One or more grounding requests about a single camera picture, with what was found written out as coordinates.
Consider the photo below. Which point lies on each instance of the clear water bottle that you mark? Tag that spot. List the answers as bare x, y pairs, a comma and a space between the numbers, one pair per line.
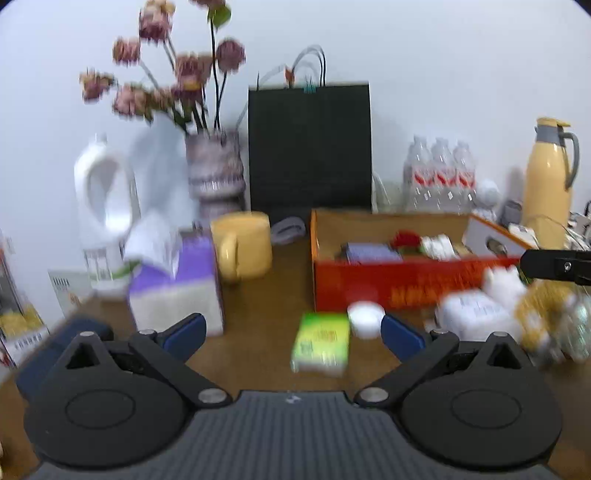
442, 180
465, 180
418, 180

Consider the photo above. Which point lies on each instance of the white power strip with plugs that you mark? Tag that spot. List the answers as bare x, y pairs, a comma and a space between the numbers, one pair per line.
579, 226

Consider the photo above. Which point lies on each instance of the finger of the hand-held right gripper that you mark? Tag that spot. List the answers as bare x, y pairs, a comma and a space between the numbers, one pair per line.
554, 266

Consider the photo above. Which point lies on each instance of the white robot-shaped speaker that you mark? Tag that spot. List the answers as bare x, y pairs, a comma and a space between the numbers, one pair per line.
487, 196

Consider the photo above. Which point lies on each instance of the small grey box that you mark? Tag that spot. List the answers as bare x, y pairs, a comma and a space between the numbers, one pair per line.
511, 212

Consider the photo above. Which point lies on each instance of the green packet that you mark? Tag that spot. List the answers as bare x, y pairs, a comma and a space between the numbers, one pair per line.
321, 341

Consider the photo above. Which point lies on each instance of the purple textured vase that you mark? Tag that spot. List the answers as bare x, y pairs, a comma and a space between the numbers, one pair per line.
214, 175

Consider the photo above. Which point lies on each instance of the white plastic container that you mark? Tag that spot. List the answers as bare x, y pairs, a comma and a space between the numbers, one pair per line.
475, 314

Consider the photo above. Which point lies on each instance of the dark blue case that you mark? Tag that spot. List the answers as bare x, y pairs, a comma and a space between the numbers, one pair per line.
60, 332

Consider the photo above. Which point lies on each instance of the yellow thermos jug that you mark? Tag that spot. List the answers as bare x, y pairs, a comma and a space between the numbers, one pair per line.
547, 194

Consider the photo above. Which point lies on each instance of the white plush toy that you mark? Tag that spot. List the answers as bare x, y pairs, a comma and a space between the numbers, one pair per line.
503, 284

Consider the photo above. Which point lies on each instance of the red yarn flower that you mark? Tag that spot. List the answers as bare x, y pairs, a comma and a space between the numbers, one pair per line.
406, 241

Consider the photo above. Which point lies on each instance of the white detergent jug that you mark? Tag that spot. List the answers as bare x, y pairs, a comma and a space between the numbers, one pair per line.
94, 258

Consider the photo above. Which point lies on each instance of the green binder clip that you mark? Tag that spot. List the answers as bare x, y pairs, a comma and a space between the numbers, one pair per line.
309, 86

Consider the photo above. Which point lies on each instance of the yellow mug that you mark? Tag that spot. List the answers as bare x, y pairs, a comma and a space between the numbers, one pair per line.
249, 244

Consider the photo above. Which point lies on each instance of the black paper bag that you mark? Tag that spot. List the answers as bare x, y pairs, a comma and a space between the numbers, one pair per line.
309, 147

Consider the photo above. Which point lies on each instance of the yellow goods package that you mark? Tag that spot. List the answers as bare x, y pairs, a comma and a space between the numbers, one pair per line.
21, 323

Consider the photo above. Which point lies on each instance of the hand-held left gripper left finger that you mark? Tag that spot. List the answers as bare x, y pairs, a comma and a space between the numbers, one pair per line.
184, 332

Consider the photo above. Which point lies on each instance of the dried pink flowers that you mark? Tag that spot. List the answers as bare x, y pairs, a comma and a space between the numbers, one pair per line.
189, 69

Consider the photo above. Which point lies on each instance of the glass cup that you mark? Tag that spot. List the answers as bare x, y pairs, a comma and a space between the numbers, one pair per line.
395, 198

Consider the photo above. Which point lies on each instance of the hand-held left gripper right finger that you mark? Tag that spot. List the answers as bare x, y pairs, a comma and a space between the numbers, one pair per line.
401, 334

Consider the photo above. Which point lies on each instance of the purple tissue pack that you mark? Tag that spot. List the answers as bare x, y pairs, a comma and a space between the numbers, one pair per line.
184, 295

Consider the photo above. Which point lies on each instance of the orange cardboard box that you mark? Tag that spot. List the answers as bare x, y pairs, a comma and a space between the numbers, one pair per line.
369, 286

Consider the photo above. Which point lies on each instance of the yellow plush toy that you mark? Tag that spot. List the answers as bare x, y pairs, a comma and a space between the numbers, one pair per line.
542, 323

